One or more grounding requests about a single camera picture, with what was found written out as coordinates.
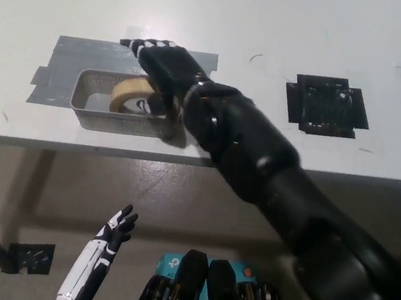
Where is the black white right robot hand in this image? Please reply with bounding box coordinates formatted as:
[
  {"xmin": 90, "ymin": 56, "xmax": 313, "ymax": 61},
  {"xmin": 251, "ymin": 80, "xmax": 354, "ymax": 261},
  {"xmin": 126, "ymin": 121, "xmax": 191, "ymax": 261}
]
[{"xmin": 110, "ymin": 33, "xmax": 215, "ymax": 126}]

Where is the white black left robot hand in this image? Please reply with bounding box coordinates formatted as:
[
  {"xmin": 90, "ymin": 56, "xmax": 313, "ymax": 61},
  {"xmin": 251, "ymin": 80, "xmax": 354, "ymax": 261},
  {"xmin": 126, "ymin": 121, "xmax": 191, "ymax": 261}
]
[{"xmin": 94, "ymin": 200, "xmax": 141, "ymax": 256}]

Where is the beige masking tape roll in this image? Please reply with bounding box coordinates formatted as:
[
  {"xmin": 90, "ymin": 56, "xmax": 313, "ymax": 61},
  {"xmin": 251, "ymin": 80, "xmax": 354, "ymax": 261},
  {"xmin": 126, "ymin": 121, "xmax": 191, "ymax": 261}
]
[{"xmin": 108, "ymin": 74, "xmax": 161, "ymax": 118}]

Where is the black tape square patch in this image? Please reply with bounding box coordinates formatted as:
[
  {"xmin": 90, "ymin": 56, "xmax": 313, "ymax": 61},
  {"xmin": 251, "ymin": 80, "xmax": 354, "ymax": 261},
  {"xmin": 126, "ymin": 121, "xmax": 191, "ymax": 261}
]
[{"xmin": 280, "ymin": 70, "xmax": 376, "ymax": 142}]

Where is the small grey mesh basket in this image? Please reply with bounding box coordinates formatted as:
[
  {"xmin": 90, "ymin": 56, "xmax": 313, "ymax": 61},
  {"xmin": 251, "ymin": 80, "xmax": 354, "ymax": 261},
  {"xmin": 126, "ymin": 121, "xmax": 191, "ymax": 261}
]
[{"xmin": 66, "ymin": 66, "xmax": 181, "ymax": 142}]

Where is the grey duct tape patch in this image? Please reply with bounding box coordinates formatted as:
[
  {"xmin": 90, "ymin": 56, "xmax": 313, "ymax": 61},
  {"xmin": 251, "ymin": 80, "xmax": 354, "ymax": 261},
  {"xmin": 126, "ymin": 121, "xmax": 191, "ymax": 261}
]
[{"xmin": 25, "ymin": 31, "xmax": 221, "ymax": 127}]

